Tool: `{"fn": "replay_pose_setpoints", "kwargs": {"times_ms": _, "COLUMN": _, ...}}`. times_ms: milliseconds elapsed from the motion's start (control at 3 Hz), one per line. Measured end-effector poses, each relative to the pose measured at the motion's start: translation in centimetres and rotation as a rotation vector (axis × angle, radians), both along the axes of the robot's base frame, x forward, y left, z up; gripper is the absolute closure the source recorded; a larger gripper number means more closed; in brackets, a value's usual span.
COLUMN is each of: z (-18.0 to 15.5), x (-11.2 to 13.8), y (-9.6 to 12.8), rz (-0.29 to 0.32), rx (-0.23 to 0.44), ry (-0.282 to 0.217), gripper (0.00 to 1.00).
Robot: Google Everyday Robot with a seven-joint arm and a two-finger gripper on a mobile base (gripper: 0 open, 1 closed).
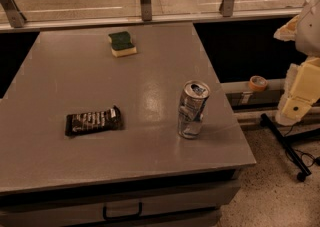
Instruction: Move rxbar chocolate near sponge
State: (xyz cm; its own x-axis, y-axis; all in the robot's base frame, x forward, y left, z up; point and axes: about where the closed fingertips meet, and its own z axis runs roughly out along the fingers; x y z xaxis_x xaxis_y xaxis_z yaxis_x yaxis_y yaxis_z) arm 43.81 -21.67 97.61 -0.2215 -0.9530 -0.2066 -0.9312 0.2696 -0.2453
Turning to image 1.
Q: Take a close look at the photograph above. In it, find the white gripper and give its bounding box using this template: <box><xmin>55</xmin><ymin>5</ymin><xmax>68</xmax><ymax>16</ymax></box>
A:
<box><xmin>273</xmin><ymin>15</ymin><xmax>320</xmax><ymax>126</ymax></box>

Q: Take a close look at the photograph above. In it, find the dark chocolate rxbar wrapper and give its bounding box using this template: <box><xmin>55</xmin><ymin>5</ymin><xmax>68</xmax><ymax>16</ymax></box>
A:
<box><xmin>65</xmin><ymin>106</ymin><xmax>123</xmax><ymax>137</ymax></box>

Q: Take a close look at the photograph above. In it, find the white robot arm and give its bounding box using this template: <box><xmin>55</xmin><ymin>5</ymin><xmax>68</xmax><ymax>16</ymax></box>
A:
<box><xmin>274</xmin><ymin>0</ymin><xmax>320</xmax><ymax>126</ymax></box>

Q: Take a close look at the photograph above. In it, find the green and yellow sponge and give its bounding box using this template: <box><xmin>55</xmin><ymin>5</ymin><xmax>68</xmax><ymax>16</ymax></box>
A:
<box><xmin>108</xmin><ymin>31</ymin><xmax>137</xmax><ymax>57</ymax></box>

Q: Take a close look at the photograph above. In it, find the orange tape roll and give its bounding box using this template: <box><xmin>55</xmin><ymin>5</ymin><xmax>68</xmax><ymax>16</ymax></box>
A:
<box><xmin>249</xmin><ymin>75</ymin><xmax>268</xmax><ymax>92</ymax></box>

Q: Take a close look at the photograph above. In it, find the grey side shelf ledge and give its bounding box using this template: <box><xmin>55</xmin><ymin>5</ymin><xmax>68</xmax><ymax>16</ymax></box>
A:
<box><xmin>222</xmin><ymin>79</ymin><xmax>284</xmax><ymax>107</ymax></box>

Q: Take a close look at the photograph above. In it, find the black wheeled stand leg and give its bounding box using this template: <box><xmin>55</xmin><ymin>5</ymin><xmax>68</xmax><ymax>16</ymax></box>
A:
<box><xmin>260</xmin><ymin>114</ymin><xmax>320</xmax><ymax>182</ymax></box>

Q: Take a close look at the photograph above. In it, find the crushed silver drink can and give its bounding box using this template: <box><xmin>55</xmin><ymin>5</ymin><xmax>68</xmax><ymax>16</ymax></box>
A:
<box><xmin>178</xmin><ymin>80</ymin><xmax>211</xmax><ymax>139</ymax></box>

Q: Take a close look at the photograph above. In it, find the grey cabinet drawer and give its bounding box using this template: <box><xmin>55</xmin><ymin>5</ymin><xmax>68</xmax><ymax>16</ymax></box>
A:
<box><xmin>1</xmin><ymin>180</ymin><xmax>240</xmax><ymax>227</ymax></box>

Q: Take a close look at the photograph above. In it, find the black floor cable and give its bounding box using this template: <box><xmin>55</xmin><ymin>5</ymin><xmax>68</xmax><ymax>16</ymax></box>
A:
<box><xmin>283</xmin><ymin>122</ymin><xmax>320</xmax><ymax>169</ymax></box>

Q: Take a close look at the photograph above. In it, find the black drawer handle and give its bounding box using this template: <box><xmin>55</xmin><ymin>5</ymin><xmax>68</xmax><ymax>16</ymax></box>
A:
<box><xmin>102</xmin><ymin>202</ymin><xmax>143</xmax><ymax>222</ymax></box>

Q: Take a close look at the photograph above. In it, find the left metal glass bracket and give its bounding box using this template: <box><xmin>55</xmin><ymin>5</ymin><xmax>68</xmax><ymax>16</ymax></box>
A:
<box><xmin>0</xmin><ymin>0</ymin><xmax>26</xmax><ymax>28</ymax></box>

